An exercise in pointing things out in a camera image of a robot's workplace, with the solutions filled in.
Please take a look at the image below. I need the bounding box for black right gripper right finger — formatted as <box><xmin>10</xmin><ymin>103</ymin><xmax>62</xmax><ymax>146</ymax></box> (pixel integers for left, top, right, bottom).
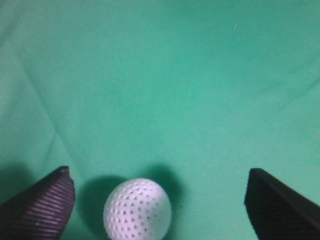
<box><xmin>244</xmin><ymin>168</ymin><xmax>320</xmax><ymax>240</ymax></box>

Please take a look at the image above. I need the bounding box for green cloth table cover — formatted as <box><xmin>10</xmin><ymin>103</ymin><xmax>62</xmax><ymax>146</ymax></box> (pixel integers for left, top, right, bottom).
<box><xmin>0</xmin><ymin>0</ymin><xmax>320</xmax><ymax>240</ymax></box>

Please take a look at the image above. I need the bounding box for white dimpled golf ball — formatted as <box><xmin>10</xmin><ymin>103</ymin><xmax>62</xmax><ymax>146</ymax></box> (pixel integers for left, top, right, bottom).
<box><xmin>103</xmin><ymin>178</ymin><xmax>173</xmax><ymax>240</ymax></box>

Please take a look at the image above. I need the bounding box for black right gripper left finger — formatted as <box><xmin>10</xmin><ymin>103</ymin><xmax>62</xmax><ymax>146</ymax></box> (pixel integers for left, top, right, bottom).
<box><xmin>0</xmin><ymin>166</ymin><xmax>76</xmax><ymax>240</ymax></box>

